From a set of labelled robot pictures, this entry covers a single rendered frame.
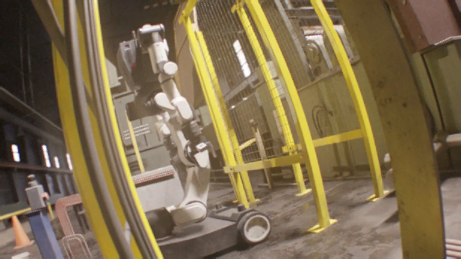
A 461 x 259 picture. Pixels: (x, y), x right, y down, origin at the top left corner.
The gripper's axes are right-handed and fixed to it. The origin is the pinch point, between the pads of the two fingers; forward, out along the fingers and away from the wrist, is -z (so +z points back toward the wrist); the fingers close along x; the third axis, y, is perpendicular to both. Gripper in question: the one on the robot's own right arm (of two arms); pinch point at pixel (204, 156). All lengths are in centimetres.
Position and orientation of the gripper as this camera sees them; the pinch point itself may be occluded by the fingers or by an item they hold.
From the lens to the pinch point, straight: 172.1
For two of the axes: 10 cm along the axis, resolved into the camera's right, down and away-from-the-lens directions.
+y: -3.7, 1.6, 9.1
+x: 8.0, -4.4, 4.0
